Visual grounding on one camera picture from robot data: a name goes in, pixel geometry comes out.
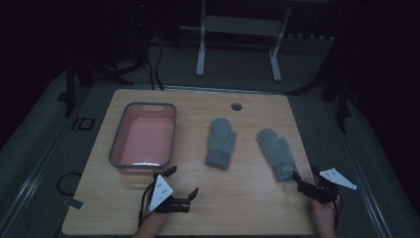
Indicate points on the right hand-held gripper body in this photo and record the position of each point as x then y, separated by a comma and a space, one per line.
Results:
325, 191

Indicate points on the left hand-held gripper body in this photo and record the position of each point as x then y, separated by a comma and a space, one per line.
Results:
160, 193

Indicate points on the grey mitten with label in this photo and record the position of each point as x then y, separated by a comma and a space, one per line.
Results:
276, 152

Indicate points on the pink basin with grey rim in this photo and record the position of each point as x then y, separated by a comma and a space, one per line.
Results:
145, 139

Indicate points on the plain grey mitten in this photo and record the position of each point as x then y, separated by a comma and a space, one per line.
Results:
219, 142

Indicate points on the person's right hand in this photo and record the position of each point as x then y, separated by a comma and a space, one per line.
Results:
323, 213

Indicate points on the person's left hand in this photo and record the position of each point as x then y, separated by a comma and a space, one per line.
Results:
152, 218

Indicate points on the black tripod stand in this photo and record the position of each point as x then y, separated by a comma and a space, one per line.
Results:
70, 89
341, 105

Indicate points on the grey tape strip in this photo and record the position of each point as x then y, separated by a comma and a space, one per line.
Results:
72, 203

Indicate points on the round grey table grommet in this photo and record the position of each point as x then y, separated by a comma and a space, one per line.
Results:
236, 106

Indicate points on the white metal stand frame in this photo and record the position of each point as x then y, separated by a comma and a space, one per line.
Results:
242, 25

